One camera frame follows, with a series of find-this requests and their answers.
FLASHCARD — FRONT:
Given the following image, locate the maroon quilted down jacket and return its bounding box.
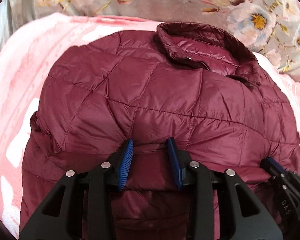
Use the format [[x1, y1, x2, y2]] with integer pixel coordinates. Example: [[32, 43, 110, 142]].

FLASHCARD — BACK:
[[20, 22, 300, 239]]

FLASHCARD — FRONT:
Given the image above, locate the pink blanket with white bows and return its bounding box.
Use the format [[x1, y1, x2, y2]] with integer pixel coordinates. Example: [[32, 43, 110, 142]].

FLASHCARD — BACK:
[[0, 14, 300, 237]]

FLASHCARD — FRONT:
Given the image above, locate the grey floral bedsheet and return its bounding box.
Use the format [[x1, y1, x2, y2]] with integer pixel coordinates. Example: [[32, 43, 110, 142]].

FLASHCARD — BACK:
[[9, 0, 300, 83]]

